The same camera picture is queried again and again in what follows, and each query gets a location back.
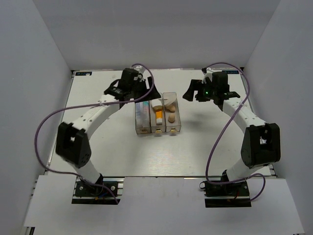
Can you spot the teal pink gradient tube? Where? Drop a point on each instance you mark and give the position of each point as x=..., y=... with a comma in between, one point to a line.
x=146, y=114

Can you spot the blue label sticker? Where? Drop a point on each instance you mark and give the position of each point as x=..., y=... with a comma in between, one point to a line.
x=88, y=73
x=231, y=71

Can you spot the beige makeup sponge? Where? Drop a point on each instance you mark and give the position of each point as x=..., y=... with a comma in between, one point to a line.
x=171, y=108
x=172, y=118

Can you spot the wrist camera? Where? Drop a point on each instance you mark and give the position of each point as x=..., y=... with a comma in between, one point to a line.
x=140, y=70
x=207, y=72

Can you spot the blue label sticker right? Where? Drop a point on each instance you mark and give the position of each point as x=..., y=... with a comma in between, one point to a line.
x=231, y=71

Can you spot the clear right organizer bin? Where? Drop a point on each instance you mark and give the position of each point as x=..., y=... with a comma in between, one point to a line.
x=176, y=126

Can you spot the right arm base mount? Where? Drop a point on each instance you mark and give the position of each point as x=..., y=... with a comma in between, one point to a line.
x=235, y=195

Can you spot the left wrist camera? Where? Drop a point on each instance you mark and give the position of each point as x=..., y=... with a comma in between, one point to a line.
x=140, y=70

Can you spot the round white powder puff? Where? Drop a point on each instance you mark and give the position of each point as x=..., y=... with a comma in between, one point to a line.
x=169, y=100

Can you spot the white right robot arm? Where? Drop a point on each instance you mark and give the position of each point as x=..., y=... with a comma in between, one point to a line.
x=261, y=143

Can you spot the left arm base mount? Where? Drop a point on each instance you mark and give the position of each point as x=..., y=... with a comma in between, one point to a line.
x=90, y=195

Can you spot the orange cream tube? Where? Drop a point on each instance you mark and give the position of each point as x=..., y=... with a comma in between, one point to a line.
x=159, y=117

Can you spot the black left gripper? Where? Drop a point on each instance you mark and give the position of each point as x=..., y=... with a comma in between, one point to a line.
x=152, y=94

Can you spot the clear white cosmetic tube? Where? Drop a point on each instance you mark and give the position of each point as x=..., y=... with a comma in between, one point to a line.
x=139, y=114

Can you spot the blue label sticker left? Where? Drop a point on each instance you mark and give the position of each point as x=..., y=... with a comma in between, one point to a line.
x=88, y=73

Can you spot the clear middle organizer bin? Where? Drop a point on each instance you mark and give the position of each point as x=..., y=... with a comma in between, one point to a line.
x=157, y=129

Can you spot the white bottle brown cap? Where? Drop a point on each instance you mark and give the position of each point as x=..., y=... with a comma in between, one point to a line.
x=156, y=104

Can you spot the clear organizer bin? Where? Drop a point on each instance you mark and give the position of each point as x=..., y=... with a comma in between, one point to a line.
x=157, y=129
x=142, y=130
x=176, y=126

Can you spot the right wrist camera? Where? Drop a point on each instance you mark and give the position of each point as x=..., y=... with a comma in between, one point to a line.
x=207, y=72

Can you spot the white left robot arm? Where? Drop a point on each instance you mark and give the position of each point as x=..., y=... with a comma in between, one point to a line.
x=72, y=143

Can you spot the clear left organizer bin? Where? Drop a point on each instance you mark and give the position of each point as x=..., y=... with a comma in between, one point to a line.
x=142, y=130

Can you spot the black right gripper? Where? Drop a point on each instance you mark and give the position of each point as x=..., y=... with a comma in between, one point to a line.
x=196, y=85

